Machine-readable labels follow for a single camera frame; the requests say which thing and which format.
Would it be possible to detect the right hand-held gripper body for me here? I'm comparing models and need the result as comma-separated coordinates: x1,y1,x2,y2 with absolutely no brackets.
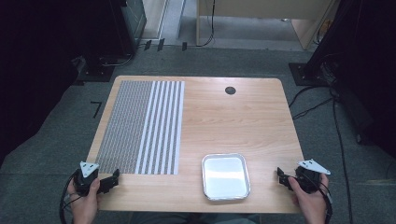
293,159,332,195

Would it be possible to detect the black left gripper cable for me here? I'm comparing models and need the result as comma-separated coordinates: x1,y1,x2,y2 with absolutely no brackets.
59,172,79,224

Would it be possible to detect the black hanging cable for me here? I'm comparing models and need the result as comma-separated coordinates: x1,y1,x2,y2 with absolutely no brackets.
197,0,217,49

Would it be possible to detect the person's left hand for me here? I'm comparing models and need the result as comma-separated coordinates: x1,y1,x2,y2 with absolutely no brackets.
66,177,103,218

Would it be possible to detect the black square base plate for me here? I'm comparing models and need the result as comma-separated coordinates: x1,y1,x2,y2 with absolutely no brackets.
288,62,332,88

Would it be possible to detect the dark equipment cabinet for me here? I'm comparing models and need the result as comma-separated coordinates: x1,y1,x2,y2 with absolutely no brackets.
106,0,148,58

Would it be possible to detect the grey striped woven placemat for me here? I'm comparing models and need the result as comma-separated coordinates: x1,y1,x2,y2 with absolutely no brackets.
94,79,186,175

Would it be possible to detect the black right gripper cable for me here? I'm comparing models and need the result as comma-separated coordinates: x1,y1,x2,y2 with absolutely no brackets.
317,178,334,224

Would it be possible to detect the grey floor cable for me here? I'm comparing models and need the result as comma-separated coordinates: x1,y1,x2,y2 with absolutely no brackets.
100,53,135,68

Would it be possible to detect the dark curtain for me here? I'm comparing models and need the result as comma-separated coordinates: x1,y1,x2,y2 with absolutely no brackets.
306,0,396,158
0,0,94,166

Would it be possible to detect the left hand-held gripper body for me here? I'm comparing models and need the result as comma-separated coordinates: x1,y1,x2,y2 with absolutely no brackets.
72,161,101,197

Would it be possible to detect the long black floor cable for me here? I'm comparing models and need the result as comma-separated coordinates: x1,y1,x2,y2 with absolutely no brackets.
331,92,355,224

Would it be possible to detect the silver metal tray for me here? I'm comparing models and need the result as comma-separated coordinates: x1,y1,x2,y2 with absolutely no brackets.
201,152,251,202

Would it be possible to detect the person's lap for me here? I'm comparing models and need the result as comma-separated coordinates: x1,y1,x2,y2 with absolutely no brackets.
128,212,262,224

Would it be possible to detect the black tape corner mark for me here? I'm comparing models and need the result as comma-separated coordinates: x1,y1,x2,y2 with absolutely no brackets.
90,100,104,119

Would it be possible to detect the black stand base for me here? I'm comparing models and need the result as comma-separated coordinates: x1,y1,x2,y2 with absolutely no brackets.
74,55,117,86

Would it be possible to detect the person's right hand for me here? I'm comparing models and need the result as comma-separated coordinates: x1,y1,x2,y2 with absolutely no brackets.
287,173,330,218

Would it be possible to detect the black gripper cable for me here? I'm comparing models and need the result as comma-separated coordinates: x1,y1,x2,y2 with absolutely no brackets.
317,178,334,224
59,172,79,224

